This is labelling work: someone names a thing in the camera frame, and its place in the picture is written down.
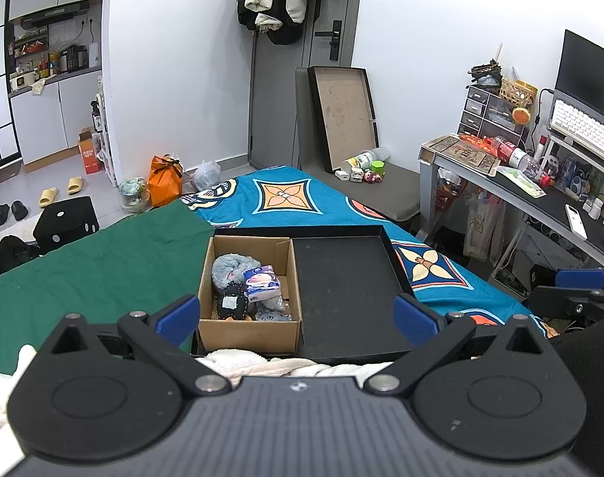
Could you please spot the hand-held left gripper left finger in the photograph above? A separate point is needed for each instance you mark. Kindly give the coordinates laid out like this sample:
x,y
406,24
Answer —
x,y
177,318

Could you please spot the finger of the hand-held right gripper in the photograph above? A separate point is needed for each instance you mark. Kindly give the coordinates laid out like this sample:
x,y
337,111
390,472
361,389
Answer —
x,y
582,278
555,302

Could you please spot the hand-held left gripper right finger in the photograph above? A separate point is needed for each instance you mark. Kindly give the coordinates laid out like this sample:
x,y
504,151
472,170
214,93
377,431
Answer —
x,y
413,320

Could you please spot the black plush with white patch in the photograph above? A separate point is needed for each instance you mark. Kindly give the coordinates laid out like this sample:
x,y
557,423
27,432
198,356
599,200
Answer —
x,y
239,308

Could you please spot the grey fluffy plush toy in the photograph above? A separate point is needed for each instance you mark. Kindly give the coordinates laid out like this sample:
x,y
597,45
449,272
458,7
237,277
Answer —
x,y
227,268

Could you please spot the brown cardboard box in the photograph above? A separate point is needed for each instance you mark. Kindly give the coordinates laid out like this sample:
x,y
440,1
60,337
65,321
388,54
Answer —
x,y
247,338

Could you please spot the black tray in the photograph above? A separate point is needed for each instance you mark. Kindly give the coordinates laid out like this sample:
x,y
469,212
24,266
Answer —
x,y
341,288

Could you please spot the blue white tissue packet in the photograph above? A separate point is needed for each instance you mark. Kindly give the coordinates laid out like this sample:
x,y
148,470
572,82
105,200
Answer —
x,y
262,283

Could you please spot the small blue-grey plush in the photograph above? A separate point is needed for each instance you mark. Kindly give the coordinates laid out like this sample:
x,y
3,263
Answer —
x,y
272,314

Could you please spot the white phone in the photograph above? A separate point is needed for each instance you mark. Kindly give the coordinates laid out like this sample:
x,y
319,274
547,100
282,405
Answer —
x,y
575,219

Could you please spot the white fluffy blanket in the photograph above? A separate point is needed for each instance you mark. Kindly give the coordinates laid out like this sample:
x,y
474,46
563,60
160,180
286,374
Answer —
x,y
242,360

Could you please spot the white desk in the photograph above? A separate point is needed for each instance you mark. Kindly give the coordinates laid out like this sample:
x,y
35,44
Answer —
x,y
535,198

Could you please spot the green blanket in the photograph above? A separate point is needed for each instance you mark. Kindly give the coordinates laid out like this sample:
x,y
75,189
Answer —
x,y
83,278

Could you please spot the beige plastic bag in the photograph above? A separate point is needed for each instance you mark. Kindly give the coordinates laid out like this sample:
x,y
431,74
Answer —
x,y
483,223

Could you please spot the clear bag with green contents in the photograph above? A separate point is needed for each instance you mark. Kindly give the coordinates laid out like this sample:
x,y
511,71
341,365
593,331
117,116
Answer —
x,y
133,196

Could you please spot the orange bag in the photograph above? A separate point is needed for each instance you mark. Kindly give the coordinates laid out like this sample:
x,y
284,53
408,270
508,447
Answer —
x,y
165,184

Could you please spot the plastic bottle with red label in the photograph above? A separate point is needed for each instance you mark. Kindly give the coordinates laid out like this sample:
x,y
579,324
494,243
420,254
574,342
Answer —
x,y
518,159

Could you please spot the white plastic bag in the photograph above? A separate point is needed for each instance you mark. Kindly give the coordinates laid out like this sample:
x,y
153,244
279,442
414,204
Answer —
x,y
206,176

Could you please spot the black stool with white dots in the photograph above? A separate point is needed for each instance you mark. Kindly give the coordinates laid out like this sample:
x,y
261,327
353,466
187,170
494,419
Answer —
x,y
65,226

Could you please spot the small toy figures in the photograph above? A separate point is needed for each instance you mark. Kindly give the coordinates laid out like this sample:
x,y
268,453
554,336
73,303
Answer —
x,y
367,176

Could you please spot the white keyboard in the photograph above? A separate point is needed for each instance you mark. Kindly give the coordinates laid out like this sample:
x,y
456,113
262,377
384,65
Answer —
x,y
580,126

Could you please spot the blue patterned blanket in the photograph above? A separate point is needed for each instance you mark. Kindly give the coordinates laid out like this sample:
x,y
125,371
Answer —
x,y
321,198

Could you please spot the green cup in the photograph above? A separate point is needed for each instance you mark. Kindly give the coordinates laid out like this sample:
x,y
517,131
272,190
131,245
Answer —
x,y
378,167

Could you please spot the white charger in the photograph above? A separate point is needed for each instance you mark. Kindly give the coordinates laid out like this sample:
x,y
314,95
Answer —
x,y
342,175

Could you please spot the yellow slipper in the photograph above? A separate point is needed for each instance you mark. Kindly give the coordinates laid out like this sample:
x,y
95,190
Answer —
x,y
75,185
48,196

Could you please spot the white jar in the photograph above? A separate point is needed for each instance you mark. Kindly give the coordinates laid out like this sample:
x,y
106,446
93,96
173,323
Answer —
x,y
366,157

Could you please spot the orange round toy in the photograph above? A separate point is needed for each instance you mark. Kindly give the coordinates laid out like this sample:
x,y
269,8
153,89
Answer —
x,y
520,115

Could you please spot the dark clothing pile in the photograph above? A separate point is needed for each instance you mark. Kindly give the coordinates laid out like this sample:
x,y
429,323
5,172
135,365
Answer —
x,y
8,258

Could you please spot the orange cardboard box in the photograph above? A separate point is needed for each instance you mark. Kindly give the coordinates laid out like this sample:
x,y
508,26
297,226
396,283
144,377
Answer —
x,y
89,154

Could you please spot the woven basket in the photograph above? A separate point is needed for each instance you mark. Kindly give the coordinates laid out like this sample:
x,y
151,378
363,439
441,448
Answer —
x,y
518,93

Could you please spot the grey drawer organiser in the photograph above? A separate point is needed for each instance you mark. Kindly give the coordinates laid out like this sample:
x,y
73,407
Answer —
x,y
480,109

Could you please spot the white rack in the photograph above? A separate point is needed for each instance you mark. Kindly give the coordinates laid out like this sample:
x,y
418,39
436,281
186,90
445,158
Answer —
x,y
105,134

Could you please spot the black monitor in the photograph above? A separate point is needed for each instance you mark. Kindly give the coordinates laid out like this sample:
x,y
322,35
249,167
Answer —
x,y
585,74

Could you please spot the black framed board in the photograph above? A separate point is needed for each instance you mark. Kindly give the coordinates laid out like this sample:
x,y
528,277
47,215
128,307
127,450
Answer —
x,y
341,114

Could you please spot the grey door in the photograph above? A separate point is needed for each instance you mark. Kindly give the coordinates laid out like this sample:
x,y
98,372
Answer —
x,y
282,109

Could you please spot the white kitchen cabinet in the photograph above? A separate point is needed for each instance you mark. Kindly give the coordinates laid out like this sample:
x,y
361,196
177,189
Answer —
x,y
48,119

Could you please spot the range hood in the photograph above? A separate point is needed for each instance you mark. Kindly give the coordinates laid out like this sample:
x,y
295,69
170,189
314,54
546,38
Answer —
x,y
48,15

